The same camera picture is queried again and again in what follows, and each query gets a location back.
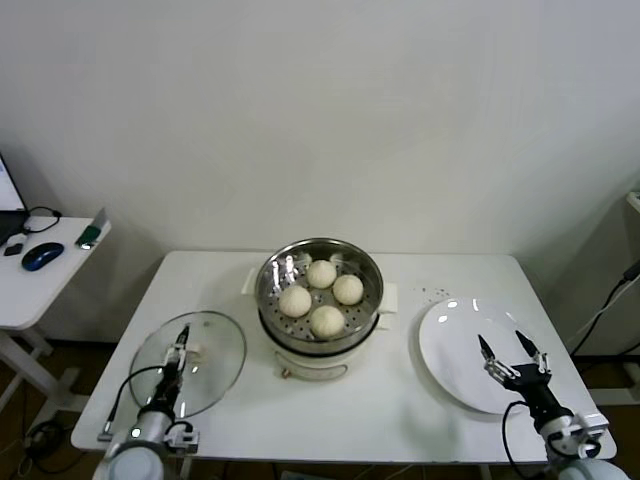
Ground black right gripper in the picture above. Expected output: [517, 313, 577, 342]
[477, 329, 564, 427]

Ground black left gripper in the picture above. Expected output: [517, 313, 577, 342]
[149, 323, 193, 410]

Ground round glass lid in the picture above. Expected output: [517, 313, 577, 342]
[128, 310, 248, 419]

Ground white steamed baozi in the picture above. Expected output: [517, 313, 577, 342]
[278, 284, 312, 319]
[332, 274, 365, 305]
[305, 259, 337, 290]
[310, 305, 346, 339]

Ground perforated steel steamer basket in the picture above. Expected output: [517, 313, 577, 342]
[253, 238, 385, 354]

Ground white round plate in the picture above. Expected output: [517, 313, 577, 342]
[417, 297, 546, 415]

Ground white electric cooker pot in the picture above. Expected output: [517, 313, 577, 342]
[241, 267, 400, 384]

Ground white side desk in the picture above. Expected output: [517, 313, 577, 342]
[0, 215, 112, 416]

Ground green and white device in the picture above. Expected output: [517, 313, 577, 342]
[74, 208, 111, 251]

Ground blue computer mouse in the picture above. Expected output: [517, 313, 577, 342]
[20, 242, 65, 273]

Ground black laptop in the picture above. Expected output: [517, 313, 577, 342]
[0, 152, 29, 246]

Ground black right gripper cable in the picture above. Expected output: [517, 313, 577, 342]
[502, 399, 551, 480]

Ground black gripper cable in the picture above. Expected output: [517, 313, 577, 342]
[502, 399, 551, 480]
[97, 364, 169, 444]

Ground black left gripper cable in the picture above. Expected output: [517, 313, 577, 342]
[97, 364, 169, 444]

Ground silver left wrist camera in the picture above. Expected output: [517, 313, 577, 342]
[164, 422, 202, 454]

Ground white wall power cable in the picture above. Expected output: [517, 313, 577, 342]
[569, 279, 640, 351]

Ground black floor cable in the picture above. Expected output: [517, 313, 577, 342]
[17, 419, 81, 476]

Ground thin black desk cable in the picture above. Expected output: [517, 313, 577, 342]
[22, 206, 64, 235]

